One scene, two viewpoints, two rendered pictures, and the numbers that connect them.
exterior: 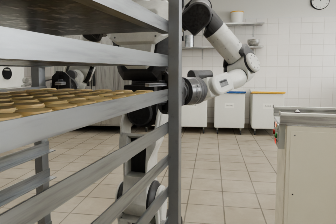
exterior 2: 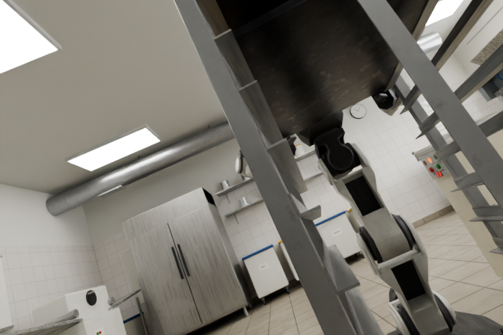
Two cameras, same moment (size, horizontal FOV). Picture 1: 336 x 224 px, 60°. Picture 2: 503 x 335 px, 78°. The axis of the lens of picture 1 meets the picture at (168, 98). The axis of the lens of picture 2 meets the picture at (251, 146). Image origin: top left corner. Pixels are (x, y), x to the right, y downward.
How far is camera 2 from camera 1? 0.77 m
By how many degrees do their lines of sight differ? 26
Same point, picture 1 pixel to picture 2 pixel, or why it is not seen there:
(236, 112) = (346, 235)
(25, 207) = not seen: outside the picture
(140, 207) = (397, 237)
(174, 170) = (435, 133)
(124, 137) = (340, 183)
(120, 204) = (466, 87)
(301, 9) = (346, 123)
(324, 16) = (369, 121)
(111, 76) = (204, 255)
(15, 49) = not seen: outside the picture
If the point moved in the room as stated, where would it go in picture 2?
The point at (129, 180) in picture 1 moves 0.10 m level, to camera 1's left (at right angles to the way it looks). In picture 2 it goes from (369, 217) to (346, 229)
